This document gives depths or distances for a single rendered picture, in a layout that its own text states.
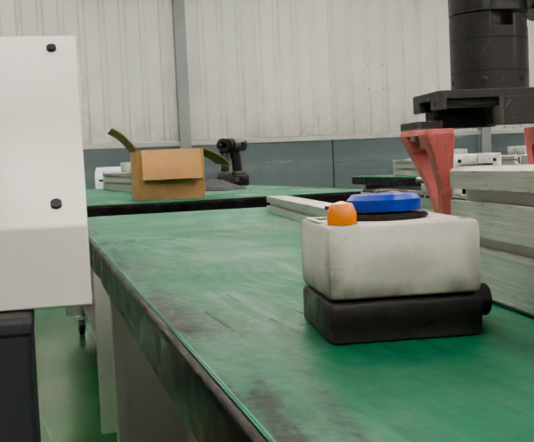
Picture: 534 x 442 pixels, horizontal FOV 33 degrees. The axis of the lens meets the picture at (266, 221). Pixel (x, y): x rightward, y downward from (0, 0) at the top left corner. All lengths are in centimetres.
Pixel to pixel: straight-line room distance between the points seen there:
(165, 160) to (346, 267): 226
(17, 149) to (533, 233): 38
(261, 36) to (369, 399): 1166
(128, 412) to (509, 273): 138
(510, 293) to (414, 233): 11
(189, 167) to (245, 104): 916
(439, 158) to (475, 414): 34
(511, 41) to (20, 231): 37
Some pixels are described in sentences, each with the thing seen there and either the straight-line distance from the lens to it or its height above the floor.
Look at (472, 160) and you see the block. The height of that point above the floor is 86.
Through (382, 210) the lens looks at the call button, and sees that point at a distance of 47.
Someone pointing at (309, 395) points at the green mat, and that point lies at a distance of 36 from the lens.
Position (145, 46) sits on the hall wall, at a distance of 1171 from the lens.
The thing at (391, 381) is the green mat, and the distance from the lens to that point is 38.
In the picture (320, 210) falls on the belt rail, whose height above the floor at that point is 80.
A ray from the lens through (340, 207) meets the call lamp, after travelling 45.
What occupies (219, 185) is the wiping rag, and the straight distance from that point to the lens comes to 348.
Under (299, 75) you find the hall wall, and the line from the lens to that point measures 1206.
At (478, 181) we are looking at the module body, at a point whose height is 85.
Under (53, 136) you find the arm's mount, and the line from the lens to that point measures 71.
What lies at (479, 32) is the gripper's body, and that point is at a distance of 67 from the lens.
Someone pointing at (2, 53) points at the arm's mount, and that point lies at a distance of 79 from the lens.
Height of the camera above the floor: 87
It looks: 4 degrees down
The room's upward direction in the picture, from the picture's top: 3 degrees counter-clockwise
